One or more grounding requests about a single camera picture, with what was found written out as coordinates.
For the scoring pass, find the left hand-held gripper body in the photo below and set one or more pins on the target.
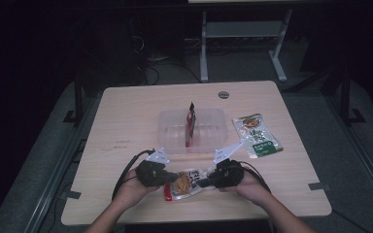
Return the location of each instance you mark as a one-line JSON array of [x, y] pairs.
[[152, 174]]

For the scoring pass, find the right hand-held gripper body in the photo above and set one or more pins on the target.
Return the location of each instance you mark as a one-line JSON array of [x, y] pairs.
[[228, 173]]

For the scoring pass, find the white orange sauce pouch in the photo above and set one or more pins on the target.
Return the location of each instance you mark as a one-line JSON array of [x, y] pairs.
[[184, 186]]

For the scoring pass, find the clear plastic container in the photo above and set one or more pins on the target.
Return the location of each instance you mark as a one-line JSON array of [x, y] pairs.
[[207, 129]]

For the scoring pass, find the red and black snack packet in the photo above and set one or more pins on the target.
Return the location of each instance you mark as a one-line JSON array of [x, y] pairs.
[[190, 124]]

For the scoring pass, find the person's left hand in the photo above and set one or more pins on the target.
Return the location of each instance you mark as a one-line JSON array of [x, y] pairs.
[[132, 192]]

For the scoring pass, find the person's right hand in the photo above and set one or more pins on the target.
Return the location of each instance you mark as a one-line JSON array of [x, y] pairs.
[[249, 189]]

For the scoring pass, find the green and white food packet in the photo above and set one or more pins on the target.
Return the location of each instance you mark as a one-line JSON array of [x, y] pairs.
[[255, 134]]

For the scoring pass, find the grey tape piece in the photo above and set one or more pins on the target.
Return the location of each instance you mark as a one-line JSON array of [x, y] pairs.
[[317, 186], [71, 194]]

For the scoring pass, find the black metal stand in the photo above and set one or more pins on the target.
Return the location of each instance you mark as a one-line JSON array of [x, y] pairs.
[[346, 97], [77, 100]]

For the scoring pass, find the white metal desk frame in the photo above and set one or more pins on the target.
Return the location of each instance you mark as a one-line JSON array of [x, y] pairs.
[[239, 29]]

